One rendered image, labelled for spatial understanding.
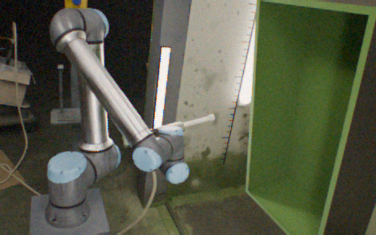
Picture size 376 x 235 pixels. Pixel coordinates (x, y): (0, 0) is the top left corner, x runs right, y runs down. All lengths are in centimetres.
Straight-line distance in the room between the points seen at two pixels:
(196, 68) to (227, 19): 38
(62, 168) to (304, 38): 138
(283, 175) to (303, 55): 84
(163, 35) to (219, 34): 39
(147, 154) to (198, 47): 115
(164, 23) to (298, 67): 83
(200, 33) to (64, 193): 126
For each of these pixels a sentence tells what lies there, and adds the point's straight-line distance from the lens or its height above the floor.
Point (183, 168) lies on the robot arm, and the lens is 113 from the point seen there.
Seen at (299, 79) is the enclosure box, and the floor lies 122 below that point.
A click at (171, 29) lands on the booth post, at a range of 189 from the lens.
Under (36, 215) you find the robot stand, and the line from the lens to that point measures 146.
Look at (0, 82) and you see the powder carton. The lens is 335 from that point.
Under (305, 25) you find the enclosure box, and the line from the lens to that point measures 176.
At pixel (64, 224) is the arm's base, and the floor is 66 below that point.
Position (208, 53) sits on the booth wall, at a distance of 202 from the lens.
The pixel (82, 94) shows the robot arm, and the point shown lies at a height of 116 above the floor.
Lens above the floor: 159
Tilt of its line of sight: 23 degrees down
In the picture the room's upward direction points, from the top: 8 degrees clockwise
